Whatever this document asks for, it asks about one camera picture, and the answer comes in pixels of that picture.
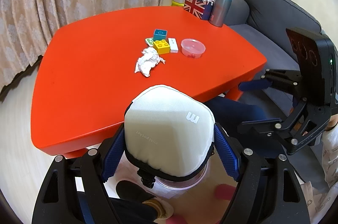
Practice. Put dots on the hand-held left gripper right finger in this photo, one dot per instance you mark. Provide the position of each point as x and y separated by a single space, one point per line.
227 150

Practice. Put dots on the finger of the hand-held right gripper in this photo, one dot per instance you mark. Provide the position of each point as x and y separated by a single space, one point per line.
258 127
254 84

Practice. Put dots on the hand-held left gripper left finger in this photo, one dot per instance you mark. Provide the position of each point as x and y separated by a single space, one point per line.
113 158

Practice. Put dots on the white zip pouch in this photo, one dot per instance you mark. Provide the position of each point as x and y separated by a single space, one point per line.
169 134

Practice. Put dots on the clear plastic bin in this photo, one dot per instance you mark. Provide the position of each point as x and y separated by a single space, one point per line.
171 185

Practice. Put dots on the clear round lidded container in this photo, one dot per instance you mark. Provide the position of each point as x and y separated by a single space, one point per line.
193 47

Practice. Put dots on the small white box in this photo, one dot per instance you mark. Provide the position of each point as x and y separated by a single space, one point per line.
173 46

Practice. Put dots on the yellow toy brick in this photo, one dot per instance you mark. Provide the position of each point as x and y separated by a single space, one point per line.
161 46

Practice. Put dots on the white tissue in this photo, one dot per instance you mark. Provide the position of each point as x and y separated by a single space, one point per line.
148 61

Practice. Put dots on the teal toy block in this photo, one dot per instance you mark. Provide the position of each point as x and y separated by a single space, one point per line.
160 34

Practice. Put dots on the small green card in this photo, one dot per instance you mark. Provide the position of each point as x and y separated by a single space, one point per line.
149 42

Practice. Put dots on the person's right leg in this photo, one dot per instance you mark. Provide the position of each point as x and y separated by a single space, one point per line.
232 113

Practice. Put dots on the person's leg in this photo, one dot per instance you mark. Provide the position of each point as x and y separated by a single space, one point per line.
232 113
121 210

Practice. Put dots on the dark slipper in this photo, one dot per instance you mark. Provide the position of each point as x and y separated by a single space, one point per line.
132 189

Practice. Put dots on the grey sofa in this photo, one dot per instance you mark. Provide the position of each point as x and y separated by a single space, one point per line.
264 36

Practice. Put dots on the person's left leg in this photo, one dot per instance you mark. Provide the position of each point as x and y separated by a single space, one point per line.
121 210

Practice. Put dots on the grey tumbler with teal lid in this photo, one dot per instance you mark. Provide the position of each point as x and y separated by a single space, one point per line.
220 10

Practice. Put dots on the orange table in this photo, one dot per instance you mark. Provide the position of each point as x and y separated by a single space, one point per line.
92 68

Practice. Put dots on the person's printed white top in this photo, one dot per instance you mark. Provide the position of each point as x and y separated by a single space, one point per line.
317 203

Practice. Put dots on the flag print tissue box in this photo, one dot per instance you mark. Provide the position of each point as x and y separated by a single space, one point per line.
196 6

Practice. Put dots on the yellow container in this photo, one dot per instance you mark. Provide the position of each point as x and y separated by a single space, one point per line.
177 3

